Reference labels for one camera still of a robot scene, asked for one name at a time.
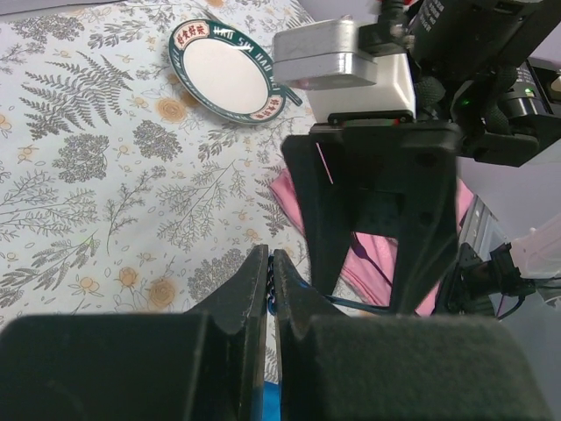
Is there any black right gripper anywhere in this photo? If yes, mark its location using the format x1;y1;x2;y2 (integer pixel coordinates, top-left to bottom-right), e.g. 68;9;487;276
281;121;460;314

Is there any blue satin napkin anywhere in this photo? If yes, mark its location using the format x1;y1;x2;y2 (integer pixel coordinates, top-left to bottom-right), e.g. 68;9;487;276
261;382;281;421

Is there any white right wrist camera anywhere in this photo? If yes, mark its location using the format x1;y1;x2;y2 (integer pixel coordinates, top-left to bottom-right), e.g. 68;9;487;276
273;18;416;124

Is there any pink floral placemat cloth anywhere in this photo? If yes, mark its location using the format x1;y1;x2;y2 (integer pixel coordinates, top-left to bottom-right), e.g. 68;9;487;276
267;168;477;317

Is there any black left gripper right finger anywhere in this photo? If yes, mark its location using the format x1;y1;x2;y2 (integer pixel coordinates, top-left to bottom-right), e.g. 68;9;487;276
272;249;553;421

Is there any white plate teal rim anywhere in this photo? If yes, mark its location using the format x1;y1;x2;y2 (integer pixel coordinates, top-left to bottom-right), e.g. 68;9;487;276
167;19;287;125

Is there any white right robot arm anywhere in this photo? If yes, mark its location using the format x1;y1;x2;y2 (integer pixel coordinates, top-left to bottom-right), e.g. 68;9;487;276
273;1;560;315

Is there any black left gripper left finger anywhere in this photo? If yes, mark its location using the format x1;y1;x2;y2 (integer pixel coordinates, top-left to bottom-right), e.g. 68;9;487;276
1;246;268;420

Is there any purple metallic fork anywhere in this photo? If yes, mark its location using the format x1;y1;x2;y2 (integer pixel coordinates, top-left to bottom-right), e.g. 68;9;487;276
347;233;397;294

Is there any blue fork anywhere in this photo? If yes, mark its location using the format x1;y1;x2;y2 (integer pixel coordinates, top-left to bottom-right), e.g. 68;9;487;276
266;250;389;318

